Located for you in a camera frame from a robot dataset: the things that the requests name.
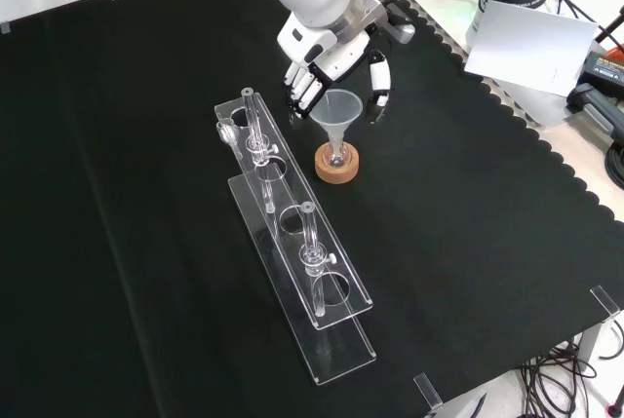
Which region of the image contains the grey metal table leg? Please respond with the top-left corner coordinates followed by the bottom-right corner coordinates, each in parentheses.
top-left (577, 320), bottom-right (605, 365)

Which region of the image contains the glass round-bottom flask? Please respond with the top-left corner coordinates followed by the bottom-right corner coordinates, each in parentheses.
top-left (323, 137), bottom-right (350, 170)

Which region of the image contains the cork ring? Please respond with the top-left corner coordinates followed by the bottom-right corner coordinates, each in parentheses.
top-left (314, 141), bottom-right (361, 184)

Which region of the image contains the translucent plastic funnel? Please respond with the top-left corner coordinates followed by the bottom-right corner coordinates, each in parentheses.
top-left (310, 89), bottom-right (365, 159)

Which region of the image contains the black grey clamp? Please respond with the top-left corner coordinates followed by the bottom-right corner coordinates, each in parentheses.
top-left (566, 82), bottom-right (624, 146)

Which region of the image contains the black cable coil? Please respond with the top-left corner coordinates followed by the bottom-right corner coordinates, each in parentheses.
top-left (604, 142), bottom-right (624, 185)

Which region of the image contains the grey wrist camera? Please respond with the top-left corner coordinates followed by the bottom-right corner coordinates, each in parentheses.
top-left (384, 0), bottom-right (417, 45)

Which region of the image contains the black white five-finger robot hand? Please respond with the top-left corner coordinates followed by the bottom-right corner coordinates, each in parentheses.
top-left (276, 12), bottom-right (394, 126)

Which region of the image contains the black power supply box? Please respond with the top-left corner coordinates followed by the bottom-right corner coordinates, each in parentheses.
top-left (582, 50), bottom-right (624, 93)

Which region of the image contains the white paper sheet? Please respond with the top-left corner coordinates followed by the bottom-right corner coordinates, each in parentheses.
top-left (462, 0), bottom-right (600, 97)

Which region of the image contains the black cloth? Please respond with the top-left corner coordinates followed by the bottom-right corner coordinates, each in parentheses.
top-left (0, 0), bottom-right (624, 418)

